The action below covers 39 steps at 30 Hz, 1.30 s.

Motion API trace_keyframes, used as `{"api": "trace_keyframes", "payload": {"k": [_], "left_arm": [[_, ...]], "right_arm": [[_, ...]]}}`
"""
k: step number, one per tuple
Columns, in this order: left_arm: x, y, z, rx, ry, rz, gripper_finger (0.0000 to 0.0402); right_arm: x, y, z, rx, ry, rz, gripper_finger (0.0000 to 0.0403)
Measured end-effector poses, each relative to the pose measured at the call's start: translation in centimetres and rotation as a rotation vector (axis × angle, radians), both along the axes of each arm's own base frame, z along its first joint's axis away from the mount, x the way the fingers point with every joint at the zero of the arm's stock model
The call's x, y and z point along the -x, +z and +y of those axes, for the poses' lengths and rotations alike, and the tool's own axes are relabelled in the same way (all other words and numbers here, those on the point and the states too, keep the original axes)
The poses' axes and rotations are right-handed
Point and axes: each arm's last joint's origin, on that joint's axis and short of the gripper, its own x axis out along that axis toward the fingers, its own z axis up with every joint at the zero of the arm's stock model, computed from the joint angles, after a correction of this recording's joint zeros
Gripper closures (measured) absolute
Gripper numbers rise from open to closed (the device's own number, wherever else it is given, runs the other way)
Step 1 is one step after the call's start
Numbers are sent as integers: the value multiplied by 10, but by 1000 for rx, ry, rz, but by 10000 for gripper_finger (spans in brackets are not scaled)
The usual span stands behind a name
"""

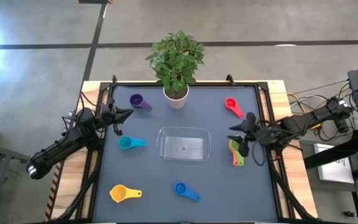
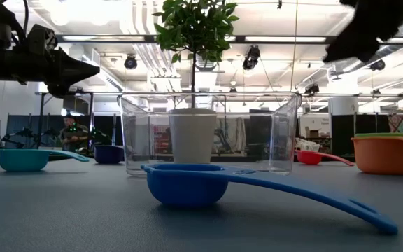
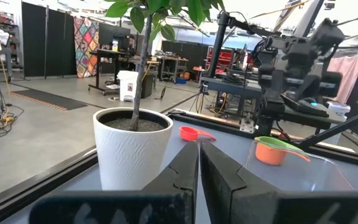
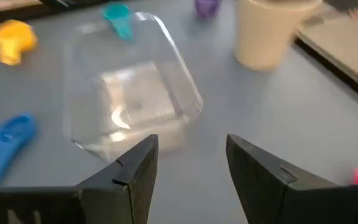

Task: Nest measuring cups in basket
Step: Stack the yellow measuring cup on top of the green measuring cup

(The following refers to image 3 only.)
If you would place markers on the wooden workbench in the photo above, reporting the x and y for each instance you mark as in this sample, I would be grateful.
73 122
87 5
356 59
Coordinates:
172 60

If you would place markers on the orange measuring cup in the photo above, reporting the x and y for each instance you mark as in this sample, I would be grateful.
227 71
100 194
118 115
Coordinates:
269 157

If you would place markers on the black bin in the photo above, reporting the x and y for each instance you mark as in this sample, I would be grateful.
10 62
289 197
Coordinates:
148 85

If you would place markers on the grey cart table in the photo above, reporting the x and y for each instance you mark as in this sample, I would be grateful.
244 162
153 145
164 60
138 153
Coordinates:
228 87

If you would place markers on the white box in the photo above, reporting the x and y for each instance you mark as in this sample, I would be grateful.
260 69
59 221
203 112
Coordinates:
339 111

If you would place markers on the grey-blue table mat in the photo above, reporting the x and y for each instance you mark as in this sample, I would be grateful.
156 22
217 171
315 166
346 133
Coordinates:
228 152

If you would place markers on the clear plastic basket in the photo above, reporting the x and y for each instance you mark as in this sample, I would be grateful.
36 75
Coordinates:
291 177

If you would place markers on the potted plant in white pot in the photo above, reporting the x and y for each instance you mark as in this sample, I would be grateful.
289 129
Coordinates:
129 155

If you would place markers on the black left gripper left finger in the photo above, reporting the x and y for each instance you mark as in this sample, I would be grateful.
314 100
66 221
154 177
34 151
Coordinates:
166 202

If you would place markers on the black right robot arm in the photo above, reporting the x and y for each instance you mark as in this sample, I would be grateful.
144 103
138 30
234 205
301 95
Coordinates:
300 53

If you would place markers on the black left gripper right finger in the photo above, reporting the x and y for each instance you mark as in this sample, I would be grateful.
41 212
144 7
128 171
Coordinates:
244 202

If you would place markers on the pink cloth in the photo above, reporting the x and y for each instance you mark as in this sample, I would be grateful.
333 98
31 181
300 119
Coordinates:
348 74

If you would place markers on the black pole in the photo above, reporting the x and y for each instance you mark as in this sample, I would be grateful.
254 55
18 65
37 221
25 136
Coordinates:
217 46

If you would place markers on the red measuring cup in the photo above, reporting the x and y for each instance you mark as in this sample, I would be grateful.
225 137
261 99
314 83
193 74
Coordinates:
188 133

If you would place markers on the green measuring cup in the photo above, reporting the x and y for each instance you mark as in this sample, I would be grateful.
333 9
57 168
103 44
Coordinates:
275 142

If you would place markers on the black floor mat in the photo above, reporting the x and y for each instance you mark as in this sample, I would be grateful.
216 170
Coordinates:
48 99

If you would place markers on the black partition panel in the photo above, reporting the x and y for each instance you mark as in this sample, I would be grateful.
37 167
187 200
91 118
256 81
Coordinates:
36 40

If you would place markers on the white trash bin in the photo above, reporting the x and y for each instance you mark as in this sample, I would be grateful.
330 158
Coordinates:
127 87

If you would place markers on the black desk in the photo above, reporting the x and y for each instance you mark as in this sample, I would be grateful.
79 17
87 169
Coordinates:
104 56

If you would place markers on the colourful patchwork quilt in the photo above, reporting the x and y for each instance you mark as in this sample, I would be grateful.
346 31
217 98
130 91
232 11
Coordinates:
85 46

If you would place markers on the black diagonal beam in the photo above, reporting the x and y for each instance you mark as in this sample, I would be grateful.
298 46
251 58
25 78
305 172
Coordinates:
337 129

